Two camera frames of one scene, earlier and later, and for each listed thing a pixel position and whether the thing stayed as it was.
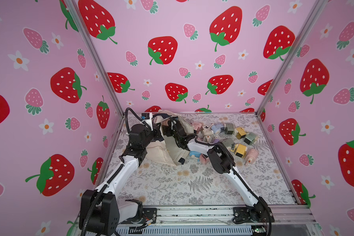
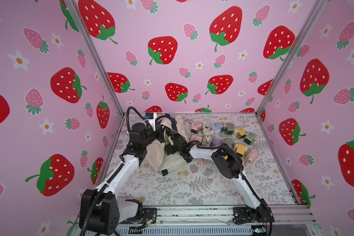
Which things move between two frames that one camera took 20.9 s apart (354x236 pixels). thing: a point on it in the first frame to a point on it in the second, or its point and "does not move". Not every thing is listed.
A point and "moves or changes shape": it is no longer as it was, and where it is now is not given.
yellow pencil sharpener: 241,133 does not move
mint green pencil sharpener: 250,138 does not move
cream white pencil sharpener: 206,131 does not move
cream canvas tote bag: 166,150 moves or changes shape
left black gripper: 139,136 does not move
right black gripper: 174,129 to 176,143
